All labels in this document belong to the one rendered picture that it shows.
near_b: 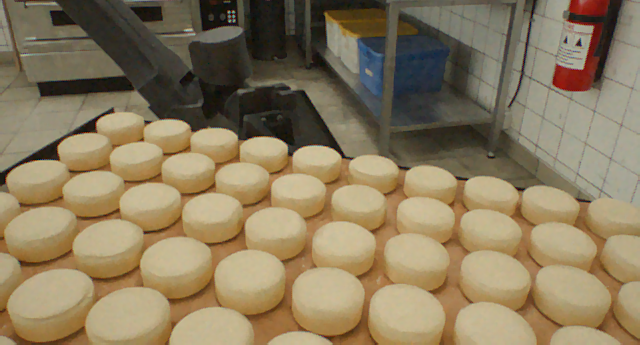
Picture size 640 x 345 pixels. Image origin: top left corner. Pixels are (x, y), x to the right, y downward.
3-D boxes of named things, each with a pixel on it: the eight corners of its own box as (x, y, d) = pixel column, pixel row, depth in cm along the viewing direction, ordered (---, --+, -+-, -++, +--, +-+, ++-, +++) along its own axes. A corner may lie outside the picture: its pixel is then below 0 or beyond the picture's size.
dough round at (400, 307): (455, 334, 34) (461, 312, 33) (407, 372, 31) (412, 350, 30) (400, 292, 37) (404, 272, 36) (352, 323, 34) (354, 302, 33)
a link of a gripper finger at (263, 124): (324, 186, 59) (288, 153, 66) (327, 131, 55) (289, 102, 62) (271, 200, 56) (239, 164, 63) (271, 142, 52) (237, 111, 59)
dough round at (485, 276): (467, 260, 41) (473, 240, 40) (530, 284, 39) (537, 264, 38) (448, 295, 37) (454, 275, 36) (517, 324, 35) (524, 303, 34)
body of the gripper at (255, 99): (291, 161, 65) (268, 139, 71) (293, 86, 60) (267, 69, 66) (244, 172, 62) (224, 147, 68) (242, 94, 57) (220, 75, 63)
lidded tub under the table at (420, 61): (352, 78, 317) (354, 37, 305) (420, 73, 328) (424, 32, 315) (374, 99, 284) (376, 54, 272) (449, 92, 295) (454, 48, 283)
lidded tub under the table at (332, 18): (322, 44, 391) (322, 10, 379) (379, 41, 400) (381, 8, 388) (333, 58, 358) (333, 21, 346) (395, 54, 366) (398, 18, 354)
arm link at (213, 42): (193, 101, 75) (169, 131, 68) (169, 26, 69) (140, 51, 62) (269, 97, 73) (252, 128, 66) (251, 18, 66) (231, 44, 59)
